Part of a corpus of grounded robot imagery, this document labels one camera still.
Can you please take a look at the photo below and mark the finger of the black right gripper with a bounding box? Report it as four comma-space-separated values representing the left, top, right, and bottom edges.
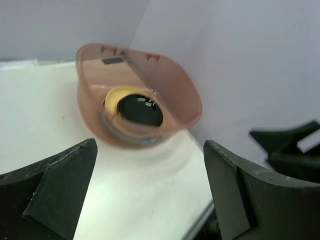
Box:
249, 120, 320, 180

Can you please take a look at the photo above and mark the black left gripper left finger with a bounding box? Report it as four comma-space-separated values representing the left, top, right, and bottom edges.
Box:
0, 138, 98, 240

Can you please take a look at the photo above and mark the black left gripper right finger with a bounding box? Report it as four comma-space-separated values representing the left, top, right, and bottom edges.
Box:
203, 140, 320, 240

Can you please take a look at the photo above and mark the pale orange plate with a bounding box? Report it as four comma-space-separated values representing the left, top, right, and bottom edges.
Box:
103, 85, 143, 115

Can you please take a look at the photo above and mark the black plate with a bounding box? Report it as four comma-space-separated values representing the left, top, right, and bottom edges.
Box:
117, 94, 164, 127

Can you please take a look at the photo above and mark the translucent pink plastic bin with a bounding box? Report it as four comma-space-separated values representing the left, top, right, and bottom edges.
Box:
75, 43, 202, 149

